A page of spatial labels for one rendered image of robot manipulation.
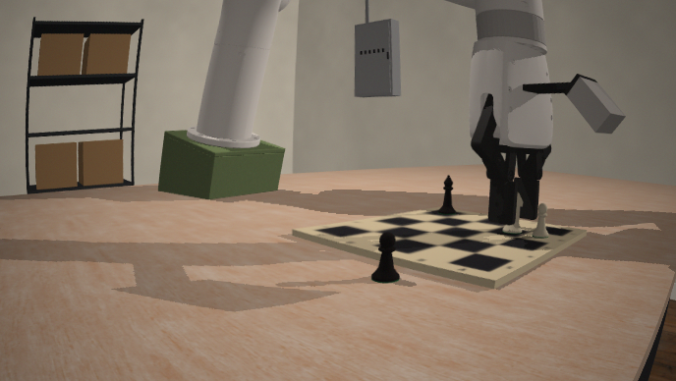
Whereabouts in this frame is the white pawn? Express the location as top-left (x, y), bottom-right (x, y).
top-left (532, 203), bottom-right (549, 238)

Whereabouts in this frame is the white knight chess piece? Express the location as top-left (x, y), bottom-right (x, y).
top-left (502, 193), bottom-right (523, 234)

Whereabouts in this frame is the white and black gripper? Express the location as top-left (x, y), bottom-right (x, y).
top-left (469, 36), bottom-right (553, 226)

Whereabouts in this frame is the black bishop chess piece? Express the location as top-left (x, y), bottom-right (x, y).
top-left (438, 175), bottom-right (456, 215)

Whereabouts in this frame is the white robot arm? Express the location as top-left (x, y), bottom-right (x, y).
top-left (187, 0), bottom-right (626, 148)

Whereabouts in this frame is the black pawn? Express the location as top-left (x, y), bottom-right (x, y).
top-left (371, 232), bottom-right (400, 283)

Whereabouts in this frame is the chessboard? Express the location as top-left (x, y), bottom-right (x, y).
top-left (292, 207), bottom-right (587, 289)

